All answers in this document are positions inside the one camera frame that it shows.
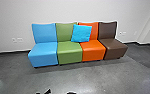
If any green sofa chair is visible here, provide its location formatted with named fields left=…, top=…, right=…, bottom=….
left=55, top=22, right=84, bottom=66

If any brown sofa chair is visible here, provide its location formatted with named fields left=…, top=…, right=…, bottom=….
left=98, top=21, right=129, bottom=61

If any cyan square cushion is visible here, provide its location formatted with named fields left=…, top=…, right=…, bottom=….
left=70, top=23, right=93, bottom=43

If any orange sofa chair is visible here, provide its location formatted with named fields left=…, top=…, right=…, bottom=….
left=76, top=21, right=107, bottom=63

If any white double wall outlet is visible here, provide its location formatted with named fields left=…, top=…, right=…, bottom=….
left=118, top=31, right=128, bottom=36

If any blue sofa chair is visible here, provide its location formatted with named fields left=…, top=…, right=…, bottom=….
left=27, top=22, right=59, bottom=69

